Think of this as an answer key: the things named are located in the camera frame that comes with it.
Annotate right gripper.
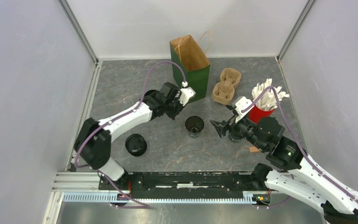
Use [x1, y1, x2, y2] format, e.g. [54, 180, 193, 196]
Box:
[209, 112, 266, 152]

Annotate black coffee cup front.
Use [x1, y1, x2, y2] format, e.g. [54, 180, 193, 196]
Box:
[228, 133, 242, 142]

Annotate black coffee cup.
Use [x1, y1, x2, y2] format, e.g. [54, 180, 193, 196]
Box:
[185, 116, 205, 138]
[145, 90, 158, 98]
[228, 133, 242, 142]

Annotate green paper bag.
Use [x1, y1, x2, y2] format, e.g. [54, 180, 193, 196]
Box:
[169, 35, 210, 103]

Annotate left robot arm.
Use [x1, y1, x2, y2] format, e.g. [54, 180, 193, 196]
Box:
[73, 82, 196, 190]

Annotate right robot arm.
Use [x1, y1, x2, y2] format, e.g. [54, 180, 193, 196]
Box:
[210, 116, 358, 224]

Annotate cardboard two-cup carrier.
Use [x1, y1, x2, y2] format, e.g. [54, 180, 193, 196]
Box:
[212, 68, 241, 105]

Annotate red cup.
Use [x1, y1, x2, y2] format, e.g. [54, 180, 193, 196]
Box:
[248, 106, 275, 124]

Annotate white paper stick bundle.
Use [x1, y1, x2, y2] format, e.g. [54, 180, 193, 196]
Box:
[252, 78, 277, 111]

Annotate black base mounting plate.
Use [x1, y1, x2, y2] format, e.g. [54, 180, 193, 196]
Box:
[114, 171, 268, 199]

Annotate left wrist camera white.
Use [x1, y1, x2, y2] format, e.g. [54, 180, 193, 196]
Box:
[179, 87, 196, 107]

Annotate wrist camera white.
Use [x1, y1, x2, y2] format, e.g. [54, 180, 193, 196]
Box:
[179, 87, 196, 107]
[234, 96, 254, 123]

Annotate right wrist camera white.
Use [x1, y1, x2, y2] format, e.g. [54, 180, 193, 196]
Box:
[234, 96, 254, 123]

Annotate slotted cable duct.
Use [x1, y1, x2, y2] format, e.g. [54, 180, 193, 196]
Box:
[63, 191, 269, 205]

